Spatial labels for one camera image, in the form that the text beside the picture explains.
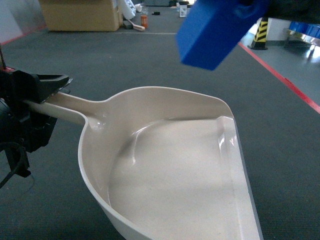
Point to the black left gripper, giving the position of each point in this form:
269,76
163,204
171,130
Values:
22,130

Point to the beige plastic dustpan tray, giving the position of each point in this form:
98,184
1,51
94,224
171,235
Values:
163,163

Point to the blue plastic block part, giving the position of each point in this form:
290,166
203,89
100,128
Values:
213,28

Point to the stainless steel shelf rack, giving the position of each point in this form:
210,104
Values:
302,34

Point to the large cardboard box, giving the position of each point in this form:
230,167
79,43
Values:
81,15

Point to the wooden hand brush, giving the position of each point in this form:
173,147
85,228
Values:
137,27

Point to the white printed bag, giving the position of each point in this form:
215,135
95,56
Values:
128,8

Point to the orange can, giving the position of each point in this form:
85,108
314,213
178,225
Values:
144,21

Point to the black white box rear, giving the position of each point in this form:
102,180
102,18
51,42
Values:
183,8

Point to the yellow black traffic cone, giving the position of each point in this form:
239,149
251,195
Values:
260,38

